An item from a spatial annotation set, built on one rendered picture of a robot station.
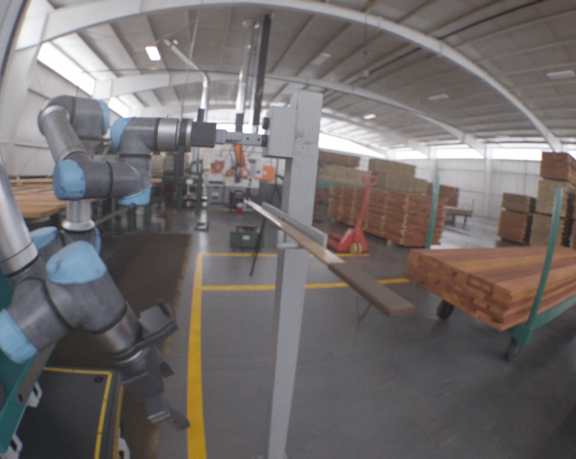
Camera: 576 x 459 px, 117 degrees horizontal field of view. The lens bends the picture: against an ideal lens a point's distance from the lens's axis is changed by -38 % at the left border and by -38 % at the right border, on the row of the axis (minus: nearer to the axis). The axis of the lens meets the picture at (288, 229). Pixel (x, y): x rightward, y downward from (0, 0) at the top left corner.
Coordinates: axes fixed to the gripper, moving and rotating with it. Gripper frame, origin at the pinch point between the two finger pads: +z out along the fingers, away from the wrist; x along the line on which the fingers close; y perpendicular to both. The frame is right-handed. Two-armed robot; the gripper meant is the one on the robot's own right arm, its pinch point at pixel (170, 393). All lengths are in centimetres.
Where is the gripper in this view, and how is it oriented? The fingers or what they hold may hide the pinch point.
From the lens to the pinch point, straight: 56.1
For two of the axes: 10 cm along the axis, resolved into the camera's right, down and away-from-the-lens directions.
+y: -8.5, 3.9, -3.4
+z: 2.1, 8.6, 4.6
